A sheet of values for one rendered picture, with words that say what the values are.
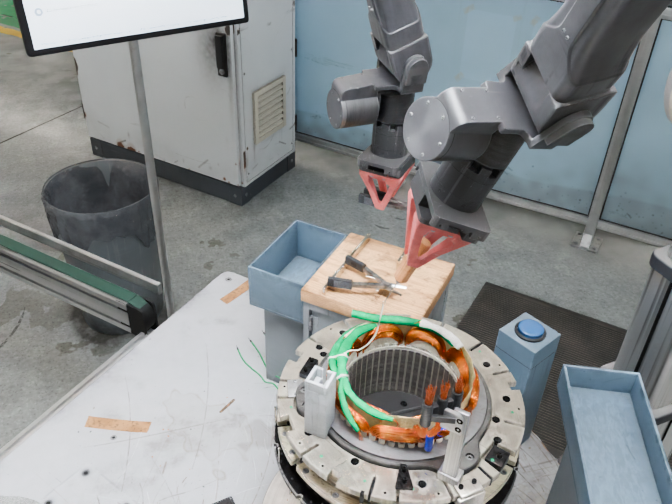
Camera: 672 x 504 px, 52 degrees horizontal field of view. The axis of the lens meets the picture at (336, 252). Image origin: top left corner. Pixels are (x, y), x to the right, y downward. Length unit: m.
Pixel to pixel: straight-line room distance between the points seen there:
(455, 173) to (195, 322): 0.92
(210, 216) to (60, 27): 1.80
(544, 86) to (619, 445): 0.56
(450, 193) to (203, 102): 2.57
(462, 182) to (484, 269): 2.34
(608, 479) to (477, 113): 0.55
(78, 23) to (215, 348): 0.75
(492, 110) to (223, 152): 2.67
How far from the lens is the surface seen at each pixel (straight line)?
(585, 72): 0.58
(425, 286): 1.13
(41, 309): 2.89
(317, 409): 0.82
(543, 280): 3.03
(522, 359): 1.13
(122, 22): 1.65
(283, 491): 1.17
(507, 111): 0.64
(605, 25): 0.54
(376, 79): 0.99
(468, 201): 0.70
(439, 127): 0.60
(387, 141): 1.03
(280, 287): 1.15
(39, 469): 1.30
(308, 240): 1.28
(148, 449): 1.28
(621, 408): 1.08
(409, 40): 0.96
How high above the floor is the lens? 1.76
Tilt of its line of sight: 36 degrees down
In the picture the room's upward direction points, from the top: 2 degrees clockwise
